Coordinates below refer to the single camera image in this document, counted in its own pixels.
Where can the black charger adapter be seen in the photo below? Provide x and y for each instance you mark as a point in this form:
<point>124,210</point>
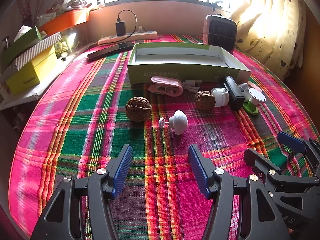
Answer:
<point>120,28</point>

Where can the grey striped box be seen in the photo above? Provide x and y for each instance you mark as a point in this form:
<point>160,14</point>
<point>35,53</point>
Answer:
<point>37,48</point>

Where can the black rectangular device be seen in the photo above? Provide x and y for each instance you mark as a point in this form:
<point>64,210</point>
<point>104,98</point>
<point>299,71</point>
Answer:
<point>233,93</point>

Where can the small decorative card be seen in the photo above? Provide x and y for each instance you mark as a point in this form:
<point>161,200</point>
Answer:
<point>61,48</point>

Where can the orange plastic bin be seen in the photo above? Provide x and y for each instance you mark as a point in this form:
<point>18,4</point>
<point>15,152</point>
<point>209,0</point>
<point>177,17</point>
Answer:
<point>67,20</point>

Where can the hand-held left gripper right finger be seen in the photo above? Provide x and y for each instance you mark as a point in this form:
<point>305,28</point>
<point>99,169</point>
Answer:
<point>198,172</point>

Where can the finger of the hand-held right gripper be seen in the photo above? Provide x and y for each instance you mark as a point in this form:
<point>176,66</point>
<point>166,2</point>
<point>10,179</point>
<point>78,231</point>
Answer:
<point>260,162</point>
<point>291,141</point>

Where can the white tissue paper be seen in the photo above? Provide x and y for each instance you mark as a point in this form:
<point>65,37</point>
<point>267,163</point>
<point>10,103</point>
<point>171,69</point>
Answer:
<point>22,32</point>

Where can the white panda-shaped gadget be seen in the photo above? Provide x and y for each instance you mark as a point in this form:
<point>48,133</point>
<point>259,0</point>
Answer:
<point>243,88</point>

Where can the large brown walnut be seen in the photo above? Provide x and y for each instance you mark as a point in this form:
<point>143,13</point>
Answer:
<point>138,110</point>

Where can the green white suction stand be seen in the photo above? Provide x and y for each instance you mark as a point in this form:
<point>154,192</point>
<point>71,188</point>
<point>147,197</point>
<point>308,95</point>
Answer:
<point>255,98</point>

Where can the plaid tablecloth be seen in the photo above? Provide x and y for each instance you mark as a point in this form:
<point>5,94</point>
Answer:
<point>75,120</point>

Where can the white power strip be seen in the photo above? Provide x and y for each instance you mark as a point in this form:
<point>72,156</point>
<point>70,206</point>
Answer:
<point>140,35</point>

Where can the yellow cardboard box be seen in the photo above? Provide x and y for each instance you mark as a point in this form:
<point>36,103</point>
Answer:
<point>30,75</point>

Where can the black smartphone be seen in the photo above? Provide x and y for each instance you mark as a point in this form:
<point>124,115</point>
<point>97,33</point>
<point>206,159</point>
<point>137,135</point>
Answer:
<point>107,51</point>

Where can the small white jar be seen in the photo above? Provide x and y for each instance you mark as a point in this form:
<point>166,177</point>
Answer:
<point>220,96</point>

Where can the green tissue box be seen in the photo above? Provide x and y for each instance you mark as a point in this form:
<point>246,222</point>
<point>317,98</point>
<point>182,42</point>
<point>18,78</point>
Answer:
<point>20,47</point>

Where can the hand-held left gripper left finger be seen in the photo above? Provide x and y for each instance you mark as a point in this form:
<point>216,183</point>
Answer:
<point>122,170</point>

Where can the green cardboard box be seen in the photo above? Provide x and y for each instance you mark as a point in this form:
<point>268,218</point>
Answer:
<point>175,71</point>

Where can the white shelf board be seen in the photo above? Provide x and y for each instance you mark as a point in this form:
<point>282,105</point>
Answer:
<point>27,96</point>

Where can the cream heart-print curtain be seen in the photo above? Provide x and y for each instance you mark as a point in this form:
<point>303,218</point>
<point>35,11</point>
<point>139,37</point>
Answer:
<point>270,25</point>

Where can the small brown walnut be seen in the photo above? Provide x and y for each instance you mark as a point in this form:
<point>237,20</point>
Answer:
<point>205,100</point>

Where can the small white plug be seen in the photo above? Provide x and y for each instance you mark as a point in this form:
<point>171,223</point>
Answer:
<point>141,29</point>

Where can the white mushroom-shaped knob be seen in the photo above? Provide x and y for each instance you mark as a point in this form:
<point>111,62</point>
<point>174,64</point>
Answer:
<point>178,122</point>

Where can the small pink desk heater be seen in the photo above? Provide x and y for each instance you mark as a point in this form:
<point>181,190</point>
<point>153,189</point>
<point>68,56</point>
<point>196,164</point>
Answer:
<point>221,33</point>

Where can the pink and white clip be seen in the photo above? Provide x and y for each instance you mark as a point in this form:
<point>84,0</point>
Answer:
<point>256,87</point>
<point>166,82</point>

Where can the white plastic bag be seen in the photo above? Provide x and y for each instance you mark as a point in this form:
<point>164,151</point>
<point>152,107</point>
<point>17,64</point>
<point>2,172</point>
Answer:
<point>72,1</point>

